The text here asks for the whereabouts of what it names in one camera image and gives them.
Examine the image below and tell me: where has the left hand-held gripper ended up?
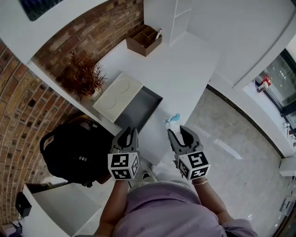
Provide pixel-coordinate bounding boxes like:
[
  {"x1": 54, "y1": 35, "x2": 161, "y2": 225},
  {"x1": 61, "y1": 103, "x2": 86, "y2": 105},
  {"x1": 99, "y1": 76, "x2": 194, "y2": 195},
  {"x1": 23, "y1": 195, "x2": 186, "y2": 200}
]
[{"x1": 107, "y1": 126, "x2": 141, "y2": 181}]

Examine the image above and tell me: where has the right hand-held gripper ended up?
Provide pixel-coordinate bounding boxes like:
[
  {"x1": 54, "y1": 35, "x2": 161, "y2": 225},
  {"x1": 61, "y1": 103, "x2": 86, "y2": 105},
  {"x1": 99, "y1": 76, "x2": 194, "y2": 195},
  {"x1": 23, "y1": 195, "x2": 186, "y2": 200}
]
[{"x1": 167, "y1": 125, "x2": 211, "y2": 181}]

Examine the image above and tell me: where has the blue-white cloth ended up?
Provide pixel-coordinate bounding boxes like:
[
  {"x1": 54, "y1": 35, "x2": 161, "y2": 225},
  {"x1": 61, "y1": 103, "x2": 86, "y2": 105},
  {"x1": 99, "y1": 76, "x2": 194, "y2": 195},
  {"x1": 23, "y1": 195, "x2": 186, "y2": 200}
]
[{"x1": 163, "y1": 112, "x2": 183, "y2": 135}]

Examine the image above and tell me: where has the white box with lid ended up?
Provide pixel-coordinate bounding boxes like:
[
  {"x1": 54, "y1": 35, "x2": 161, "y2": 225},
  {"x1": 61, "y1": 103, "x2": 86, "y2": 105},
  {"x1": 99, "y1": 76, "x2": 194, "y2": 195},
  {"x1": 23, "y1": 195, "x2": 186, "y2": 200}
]
[{"x1": 92, "y1": 72, "x2": 164, "y2": 134}]

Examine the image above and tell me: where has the person's right forearm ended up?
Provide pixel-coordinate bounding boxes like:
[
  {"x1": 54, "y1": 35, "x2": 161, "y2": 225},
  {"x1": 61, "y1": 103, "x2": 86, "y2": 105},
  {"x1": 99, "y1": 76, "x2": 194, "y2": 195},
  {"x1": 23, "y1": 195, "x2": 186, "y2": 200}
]
[{"x1": 191, "y1": 177, "x2": 230, "y2": 225}]

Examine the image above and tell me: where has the person's left forearm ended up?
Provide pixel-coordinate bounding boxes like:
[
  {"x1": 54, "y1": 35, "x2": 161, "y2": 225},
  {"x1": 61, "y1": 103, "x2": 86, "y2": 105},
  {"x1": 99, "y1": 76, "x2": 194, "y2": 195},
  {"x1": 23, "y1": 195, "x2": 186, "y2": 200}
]
[{"x1": 99, "y1": 178, "x2": 130, "y2": 235}]

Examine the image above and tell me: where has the brown wooden organizer box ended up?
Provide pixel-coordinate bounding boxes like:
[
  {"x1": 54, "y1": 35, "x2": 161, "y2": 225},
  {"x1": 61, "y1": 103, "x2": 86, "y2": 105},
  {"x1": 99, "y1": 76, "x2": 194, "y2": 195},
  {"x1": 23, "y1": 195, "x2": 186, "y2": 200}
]
[{"x1": 126, "y1": 24, "x2": 163, "y2": 57}]

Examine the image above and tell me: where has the small white box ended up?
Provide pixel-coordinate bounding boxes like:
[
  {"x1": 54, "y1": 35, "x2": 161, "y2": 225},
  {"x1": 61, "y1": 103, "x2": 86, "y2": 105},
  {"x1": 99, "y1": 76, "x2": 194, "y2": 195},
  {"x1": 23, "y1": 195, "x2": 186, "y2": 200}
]
[{"x1": 278, "y1": 156, "x2": 296, "y2": 178}]

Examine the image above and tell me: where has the black box device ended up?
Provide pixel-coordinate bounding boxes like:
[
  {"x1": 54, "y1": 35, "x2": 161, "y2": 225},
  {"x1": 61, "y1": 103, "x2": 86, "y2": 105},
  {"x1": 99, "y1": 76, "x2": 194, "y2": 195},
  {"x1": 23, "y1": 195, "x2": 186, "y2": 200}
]
[{"x1": 14, "y1": 193, "x2": 33, "y2": 218}]

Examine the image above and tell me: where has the white plant pot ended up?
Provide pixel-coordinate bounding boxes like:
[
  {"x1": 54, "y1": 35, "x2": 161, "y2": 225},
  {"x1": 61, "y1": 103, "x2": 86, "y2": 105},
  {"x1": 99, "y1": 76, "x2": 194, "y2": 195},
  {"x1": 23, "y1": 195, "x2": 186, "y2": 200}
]
[{"x1": 89, "y1": 89, "x2": 103, "y2": 100}]

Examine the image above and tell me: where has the black backpack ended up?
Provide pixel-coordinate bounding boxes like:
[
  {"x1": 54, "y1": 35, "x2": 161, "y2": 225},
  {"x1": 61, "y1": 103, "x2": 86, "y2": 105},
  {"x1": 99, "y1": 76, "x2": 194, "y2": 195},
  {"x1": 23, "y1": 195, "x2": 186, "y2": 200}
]
[{"x1": 39, "y1": 120, "x2": 117, "y2": 188}]

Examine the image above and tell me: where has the person's lavender shirt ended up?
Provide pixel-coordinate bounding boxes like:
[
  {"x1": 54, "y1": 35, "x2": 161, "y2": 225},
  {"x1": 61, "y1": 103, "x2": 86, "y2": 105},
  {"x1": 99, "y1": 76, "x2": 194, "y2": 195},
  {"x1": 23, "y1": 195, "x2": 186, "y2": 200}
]
[{"x1": 113, "y1": 181, "x2": 260, "y2": 237}]

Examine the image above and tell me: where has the dried reddish-brown plant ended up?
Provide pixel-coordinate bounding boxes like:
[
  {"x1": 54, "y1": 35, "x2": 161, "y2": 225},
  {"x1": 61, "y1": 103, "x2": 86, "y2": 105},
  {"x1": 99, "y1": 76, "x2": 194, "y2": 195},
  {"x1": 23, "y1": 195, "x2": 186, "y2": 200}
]
[{"x1": 62, "y1": 50, "x2": 109, "y2": 103}]

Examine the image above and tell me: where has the white shelving desk unit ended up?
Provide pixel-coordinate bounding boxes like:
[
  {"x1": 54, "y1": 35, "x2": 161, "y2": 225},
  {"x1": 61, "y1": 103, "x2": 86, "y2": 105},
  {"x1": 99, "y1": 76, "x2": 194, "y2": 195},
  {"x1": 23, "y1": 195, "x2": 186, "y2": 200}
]
[{"x1": 0, "y1": 0, "x2": 296, "y2": 167}]

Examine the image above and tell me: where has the white counter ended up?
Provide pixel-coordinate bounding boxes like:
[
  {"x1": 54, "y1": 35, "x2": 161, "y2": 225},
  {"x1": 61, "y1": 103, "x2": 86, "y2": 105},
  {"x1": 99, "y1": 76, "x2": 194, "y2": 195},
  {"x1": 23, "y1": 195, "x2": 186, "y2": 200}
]
[{"x1": 22, "y1": 182, "x2": 105, "y2": 237}]

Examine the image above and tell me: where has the red and white bottle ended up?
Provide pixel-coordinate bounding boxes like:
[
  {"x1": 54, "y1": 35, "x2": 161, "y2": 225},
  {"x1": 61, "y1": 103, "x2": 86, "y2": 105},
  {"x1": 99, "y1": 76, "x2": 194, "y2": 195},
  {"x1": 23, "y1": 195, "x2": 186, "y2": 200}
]
[{"x1": 257, "y1": 77, "x2": 272, "y2": 94}]

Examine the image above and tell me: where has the black-framed window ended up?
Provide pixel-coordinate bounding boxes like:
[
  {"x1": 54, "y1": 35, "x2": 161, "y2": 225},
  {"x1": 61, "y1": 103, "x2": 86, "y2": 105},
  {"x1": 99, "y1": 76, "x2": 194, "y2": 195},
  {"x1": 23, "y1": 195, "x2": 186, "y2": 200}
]
[{"x1": 254, "y1": 47, "x2": 296, "y2": 130}]

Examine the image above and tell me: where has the dark blue patterned panel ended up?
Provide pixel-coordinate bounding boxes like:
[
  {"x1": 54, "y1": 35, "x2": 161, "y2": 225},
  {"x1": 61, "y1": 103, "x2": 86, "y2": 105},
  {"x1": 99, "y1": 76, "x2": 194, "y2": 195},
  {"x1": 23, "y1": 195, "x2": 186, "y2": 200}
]
[{"x1": 18, "y1": 0, "x2": 63, "y2": 22}]

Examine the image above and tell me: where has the thin metal bracelet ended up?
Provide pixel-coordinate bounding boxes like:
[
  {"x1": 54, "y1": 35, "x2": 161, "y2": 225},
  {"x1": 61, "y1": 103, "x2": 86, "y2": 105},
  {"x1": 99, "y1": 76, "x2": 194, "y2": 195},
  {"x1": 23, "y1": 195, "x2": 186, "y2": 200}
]
[{"x1": 191, "y1": 177, "x2": 209, "y2": 186}]

